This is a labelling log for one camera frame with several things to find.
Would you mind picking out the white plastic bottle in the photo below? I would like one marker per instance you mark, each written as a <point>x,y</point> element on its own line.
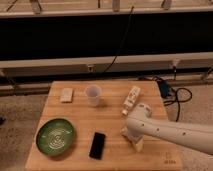
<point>131,100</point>

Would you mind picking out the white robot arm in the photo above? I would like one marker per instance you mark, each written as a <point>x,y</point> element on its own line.
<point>194,136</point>

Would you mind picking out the green patterned plate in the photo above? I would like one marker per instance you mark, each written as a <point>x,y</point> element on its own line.
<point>55,137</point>

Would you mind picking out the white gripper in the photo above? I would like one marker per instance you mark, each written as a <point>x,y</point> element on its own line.
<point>136,140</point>

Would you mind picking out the black smartphone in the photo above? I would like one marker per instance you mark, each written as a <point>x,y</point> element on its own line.
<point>97,146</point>

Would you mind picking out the wooden cutting board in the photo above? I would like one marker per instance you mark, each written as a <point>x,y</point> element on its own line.
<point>118,154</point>

